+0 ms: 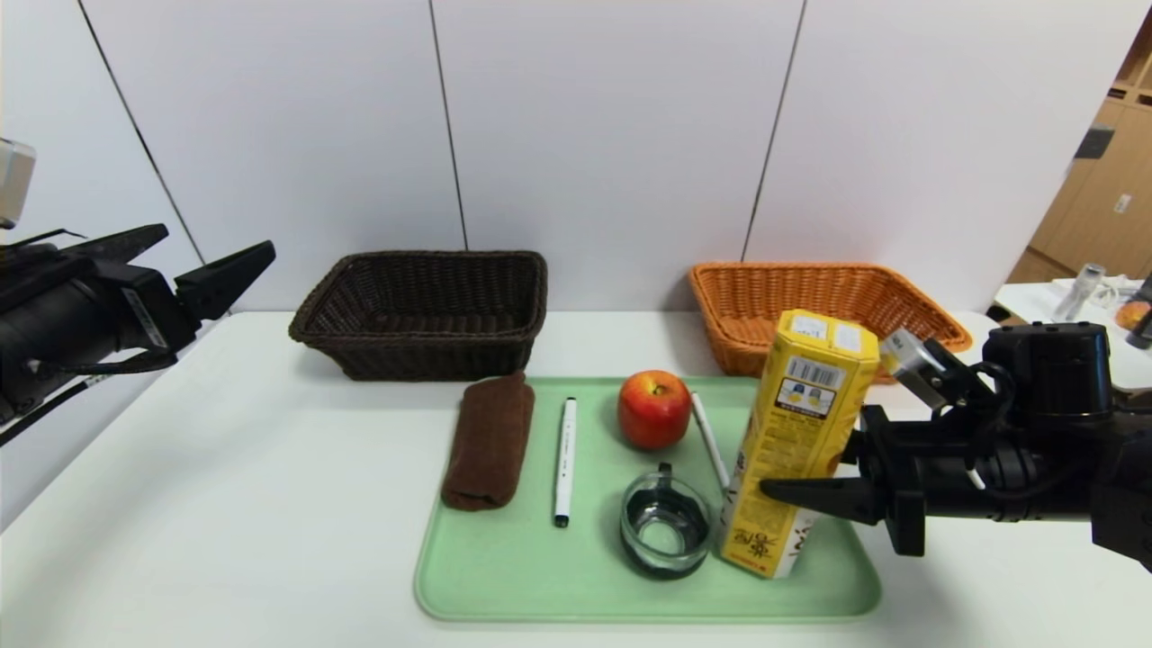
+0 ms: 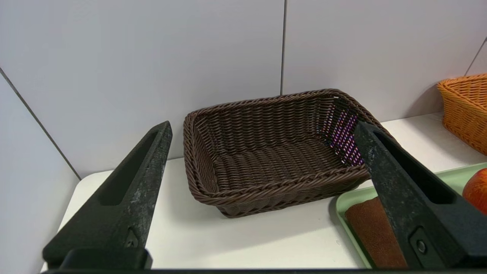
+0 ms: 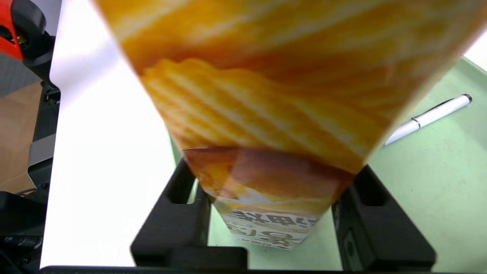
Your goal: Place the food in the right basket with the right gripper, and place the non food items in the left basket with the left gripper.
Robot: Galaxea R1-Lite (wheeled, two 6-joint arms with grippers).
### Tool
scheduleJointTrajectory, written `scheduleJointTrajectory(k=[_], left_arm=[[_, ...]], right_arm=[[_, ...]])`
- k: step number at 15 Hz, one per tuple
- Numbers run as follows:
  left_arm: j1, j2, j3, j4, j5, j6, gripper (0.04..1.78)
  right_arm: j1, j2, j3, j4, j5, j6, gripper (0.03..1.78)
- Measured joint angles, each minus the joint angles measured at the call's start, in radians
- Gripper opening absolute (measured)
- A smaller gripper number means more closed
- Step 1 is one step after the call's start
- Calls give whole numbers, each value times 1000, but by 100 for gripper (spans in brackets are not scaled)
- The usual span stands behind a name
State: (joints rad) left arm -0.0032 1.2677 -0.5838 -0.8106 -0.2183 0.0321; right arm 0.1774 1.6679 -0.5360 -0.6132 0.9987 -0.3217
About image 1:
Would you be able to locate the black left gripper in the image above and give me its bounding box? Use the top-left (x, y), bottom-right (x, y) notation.
top-left (0, 223), bottom-right (276, 388)

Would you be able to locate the brown towel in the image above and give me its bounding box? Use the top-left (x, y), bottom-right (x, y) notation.
top-left (441, 371), bottom-right (536, 511)

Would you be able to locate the thick white marker pen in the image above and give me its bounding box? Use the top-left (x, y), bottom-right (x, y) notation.
top-left (553, 397), bottom-right (578, 528)

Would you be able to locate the red apple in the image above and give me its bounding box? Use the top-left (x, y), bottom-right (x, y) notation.
top-left (616, 370), bottom-right (693, 451)

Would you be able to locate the thin white pen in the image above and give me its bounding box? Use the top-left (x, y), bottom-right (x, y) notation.
top-left (688, 391), bottom-right (732, 494)

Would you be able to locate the yellow snack box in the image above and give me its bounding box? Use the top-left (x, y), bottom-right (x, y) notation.
top-left (717, 310), bottom-right (880, 579)

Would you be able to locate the dark brown wicker basket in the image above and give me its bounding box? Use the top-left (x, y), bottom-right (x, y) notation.
top-left (289, 250), bottom-right (548, 382)

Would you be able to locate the orange wicker basket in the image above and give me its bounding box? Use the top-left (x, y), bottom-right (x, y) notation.
top-left (689, 262), bottom-right (973, 385)

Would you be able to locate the light green plastic tray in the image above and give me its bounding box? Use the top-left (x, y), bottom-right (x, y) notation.
top-left (414, 376), bottom-right (882, 624)

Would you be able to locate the clear glass cup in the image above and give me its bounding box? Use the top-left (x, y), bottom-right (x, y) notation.
top-left (619, 463), bottom-right (714, 580)

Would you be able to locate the white background table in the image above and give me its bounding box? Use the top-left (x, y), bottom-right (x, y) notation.
top-left (994, 279), bottom-right (1152, 388)

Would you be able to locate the clear plastic bottle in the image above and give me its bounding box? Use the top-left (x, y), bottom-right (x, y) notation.
top-left (1053, 263), bottom-right (1106, 323)

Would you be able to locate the black device on table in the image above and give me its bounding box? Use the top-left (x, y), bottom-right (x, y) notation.
top-left (1125, 274), bottom-right (1152, 350)

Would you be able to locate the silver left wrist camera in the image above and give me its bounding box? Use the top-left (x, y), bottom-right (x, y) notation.
top-left (0, 139), bottom-right (37, 229)

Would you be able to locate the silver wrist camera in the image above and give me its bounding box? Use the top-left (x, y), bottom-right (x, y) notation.
top-left (0, 139), bottom-right (37, 229)
top-left (880, 328), bottom-right (968, 410)

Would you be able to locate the thin black labelled cable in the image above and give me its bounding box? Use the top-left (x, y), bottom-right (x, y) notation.
top-left (0, 373), bottom-right (118, 448)

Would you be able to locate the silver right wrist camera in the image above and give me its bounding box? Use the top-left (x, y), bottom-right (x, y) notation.
top-left (880, 328), bottom-right (968, 410)

